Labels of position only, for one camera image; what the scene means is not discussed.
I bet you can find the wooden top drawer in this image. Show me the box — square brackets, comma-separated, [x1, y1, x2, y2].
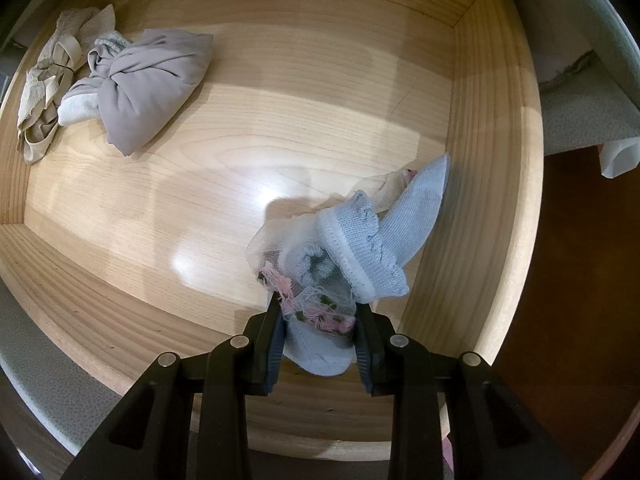
[1, 0, 543, 393]

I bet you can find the taupe knotted underwear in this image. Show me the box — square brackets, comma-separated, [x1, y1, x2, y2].
[58, 28, 214, 156]

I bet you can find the grey drawer cabinet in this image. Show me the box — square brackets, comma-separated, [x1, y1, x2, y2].
[1, 0, 639, 478]

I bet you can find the blue floral lace sock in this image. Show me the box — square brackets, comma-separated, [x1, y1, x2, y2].
[247, 155, 450, 377]

